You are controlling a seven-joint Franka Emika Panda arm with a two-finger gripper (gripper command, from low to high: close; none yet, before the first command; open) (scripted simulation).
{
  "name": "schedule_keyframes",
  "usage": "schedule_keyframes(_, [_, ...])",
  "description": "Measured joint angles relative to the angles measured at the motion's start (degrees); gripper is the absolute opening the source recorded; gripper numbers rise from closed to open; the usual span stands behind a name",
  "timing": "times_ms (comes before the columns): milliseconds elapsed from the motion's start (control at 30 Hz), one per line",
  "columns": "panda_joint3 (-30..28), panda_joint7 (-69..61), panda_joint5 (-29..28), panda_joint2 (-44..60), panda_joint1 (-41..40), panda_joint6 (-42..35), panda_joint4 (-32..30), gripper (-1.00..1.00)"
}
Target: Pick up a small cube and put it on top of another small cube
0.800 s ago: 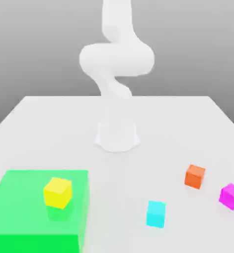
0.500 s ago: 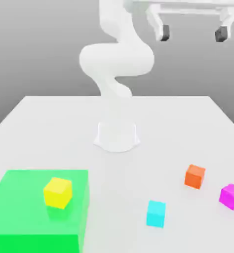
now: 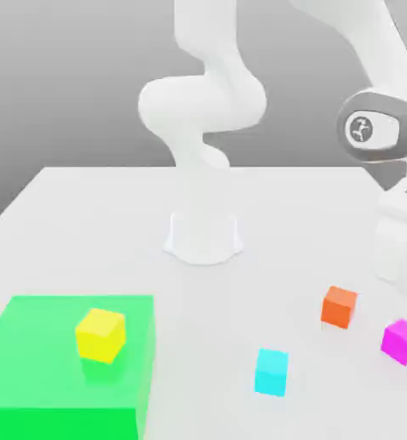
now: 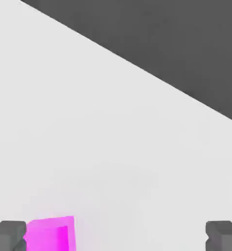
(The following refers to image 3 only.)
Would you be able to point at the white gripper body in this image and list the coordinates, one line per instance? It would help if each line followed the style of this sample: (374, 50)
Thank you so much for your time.
(394, 244)

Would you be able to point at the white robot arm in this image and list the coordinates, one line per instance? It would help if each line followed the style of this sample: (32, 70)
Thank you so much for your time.
(203, 103)

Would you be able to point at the small orange cube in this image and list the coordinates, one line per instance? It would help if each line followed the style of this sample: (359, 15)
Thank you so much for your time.
(337, 307)

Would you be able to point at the small magenta cube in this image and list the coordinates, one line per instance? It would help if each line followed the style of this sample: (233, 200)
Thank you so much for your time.
(401, 342)

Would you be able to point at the small cyan cube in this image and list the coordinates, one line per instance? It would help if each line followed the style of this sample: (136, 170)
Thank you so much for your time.
(271, 373)

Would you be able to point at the small yellow cube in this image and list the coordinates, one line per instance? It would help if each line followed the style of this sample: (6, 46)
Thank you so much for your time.
(100, 335)

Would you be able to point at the large green box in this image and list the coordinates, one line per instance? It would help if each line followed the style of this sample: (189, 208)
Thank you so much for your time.
(35, 378)

